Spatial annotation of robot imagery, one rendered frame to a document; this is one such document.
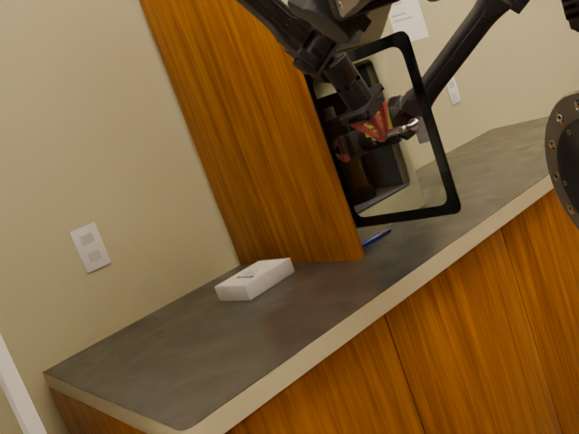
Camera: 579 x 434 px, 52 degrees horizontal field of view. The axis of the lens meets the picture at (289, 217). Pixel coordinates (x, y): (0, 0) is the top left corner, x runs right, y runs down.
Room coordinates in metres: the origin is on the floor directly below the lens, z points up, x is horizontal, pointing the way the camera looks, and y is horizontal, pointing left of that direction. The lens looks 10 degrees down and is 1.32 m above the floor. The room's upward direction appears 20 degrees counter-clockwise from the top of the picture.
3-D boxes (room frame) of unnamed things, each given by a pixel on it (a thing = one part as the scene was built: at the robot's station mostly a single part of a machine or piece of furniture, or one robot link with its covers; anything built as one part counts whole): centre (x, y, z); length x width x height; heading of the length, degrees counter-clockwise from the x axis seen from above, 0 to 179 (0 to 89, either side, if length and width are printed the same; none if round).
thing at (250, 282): (1.43, 0.13, 0.96); 0.16 x 0.12 x 0.04; 133
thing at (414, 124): (1.27, -0.27, 1.20); 0.10 x 0.05 x 0.03; 43
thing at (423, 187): (1.34, -0.24, 1.19); 0.30 x 0.01 x 0.40; 43
